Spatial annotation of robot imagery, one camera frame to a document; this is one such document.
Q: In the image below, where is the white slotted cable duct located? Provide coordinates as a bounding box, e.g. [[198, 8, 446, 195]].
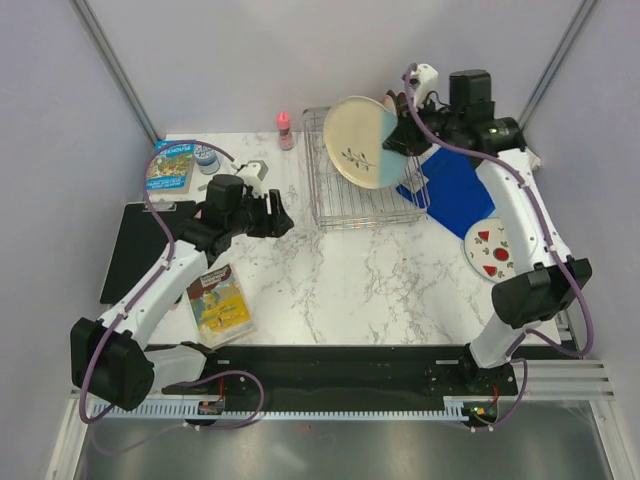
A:
[[106, 396, 470, 422]]

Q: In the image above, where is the white paper booklet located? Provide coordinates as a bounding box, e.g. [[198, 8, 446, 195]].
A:
[[527, 151, 542, 172]]

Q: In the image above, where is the blue treehouse book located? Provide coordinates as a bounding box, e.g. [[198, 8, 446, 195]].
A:
[[146, 140, 195, 195]]

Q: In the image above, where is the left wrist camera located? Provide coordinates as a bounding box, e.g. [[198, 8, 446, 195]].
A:
[[235, 160, 269, 198]]

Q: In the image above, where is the cream and blue leaf plate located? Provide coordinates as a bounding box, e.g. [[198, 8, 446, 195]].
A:
[[323, 96, 408, 190]]

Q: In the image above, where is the metal wire dish rack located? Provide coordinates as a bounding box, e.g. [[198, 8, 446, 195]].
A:
[[302, 107, 430, 231]]

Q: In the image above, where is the pink paper sheet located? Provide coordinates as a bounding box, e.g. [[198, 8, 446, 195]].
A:
[[170, 210, 201, 311]]

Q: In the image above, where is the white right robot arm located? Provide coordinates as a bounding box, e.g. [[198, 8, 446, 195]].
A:
[[382, 64, 594, 394]]

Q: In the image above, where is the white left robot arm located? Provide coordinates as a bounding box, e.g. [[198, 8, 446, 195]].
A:
[[70, 174, 294, 411]]

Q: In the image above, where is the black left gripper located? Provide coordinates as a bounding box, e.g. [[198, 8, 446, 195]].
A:
[[226, 188, 293, 238]]

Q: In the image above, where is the watermelon pattern plate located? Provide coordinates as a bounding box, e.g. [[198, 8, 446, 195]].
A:
[[463, 217, 515, 283]]

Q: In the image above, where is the blue plastic folder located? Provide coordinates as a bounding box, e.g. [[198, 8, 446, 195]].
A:
[[396, 147, 495, 239]]

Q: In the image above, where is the small blue lidded jar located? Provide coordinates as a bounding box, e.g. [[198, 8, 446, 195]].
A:
[[193, 144, 220, 175]]

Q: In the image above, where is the black clipboard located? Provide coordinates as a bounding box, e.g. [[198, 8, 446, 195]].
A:
[[99, 202, 168, 305]]

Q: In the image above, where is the pink squeeze bottle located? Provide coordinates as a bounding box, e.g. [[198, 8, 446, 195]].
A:
[[276, 111, 293, 151]]

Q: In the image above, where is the pink speckled plate in rack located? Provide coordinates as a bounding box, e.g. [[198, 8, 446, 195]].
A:
[[381, 95, 395, 112]]

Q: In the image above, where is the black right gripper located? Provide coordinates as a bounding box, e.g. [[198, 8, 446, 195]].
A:
[[383, 94, 464, 157]]

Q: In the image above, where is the illustrated yellow paperback book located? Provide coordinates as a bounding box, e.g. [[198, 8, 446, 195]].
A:
[[186, 264, 254, 350]]

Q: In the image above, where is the black plate in rack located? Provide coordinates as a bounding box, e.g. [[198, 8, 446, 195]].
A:
[[382, 90, 409, 119]]

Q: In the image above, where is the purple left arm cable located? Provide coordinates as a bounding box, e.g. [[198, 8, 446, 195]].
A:
[[79, 139, 264, 456]]

